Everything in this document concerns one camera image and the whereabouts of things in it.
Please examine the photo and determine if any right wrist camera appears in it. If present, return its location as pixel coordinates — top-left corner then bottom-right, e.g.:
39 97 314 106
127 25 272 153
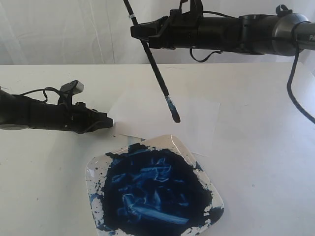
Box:
179 0 203 19

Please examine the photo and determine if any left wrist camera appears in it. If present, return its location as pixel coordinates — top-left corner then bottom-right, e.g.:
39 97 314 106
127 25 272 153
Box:
60 80 84 96

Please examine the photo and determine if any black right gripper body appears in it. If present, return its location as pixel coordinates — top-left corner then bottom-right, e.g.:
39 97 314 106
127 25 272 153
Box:
149 9 224 51

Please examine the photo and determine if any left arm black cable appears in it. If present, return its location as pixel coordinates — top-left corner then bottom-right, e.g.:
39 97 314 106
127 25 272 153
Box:
22 86 74 111

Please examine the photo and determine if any white paper sheet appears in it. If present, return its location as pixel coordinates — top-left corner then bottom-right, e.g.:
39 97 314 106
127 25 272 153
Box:
109 89 220 156

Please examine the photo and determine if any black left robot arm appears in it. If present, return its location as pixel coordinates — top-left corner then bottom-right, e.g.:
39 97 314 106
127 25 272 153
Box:
0 90 113 134

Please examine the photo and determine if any white backdrop cloth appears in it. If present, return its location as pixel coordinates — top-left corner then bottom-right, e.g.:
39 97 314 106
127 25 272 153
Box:
0 0 315 64

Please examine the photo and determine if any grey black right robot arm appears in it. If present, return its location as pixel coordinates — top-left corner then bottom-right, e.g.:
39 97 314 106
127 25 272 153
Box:
129 9 315 123

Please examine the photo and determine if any black paintbrush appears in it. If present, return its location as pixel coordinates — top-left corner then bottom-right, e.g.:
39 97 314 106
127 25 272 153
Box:
123 0 181 123

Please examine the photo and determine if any white plate with blue paint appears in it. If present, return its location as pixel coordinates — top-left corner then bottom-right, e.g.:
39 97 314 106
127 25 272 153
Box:
86 135 224 236

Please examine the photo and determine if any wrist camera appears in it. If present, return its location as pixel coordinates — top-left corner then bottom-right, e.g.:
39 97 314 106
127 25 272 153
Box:
179 0 203 19
60 80 84 96

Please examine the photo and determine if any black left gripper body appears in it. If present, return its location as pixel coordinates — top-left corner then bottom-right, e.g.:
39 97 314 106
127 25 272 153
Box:
29 97 99 135

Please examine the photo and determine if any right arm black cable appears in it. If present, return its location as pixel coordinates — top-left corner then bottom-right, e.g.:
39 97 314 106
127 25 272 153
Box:
189 4 315 123

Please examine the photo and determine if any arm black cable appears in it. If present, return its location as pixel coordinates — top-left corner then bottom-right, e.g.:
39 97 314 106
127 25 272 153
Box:
189 4 315 123
22 86 74 111

